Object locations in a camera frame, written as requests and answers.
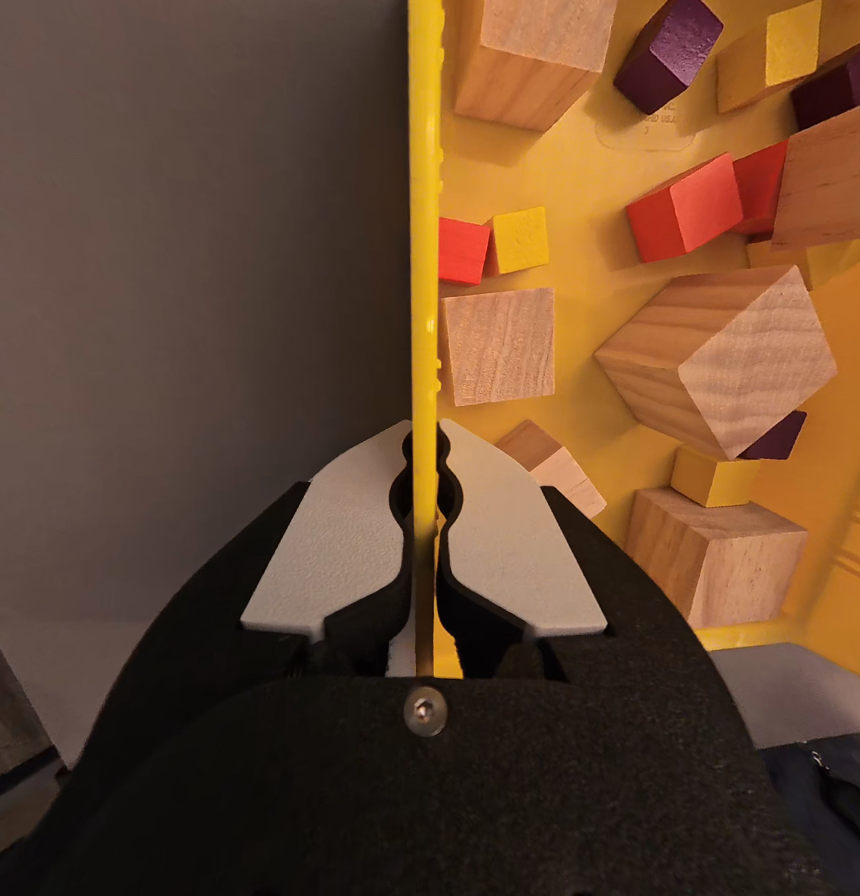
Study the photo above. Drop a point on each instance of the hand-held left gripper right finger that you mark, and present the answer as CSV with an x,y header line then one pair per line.
x,y
521,553

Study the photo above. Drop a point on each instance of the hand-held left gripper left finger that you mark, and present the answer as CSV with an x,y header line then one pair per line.
x,y
325,553

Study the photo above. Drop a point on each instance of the pile of wooden cubes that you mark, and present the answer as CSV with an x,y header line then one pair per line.
x,y
717,350

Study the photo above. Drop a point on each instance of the yellow plastic box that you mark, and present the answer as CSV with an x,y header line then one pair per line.
x,y
584,182

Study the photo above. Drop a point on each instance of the dark cloth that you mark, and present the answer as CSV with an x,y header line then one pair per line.
x,y
822,819

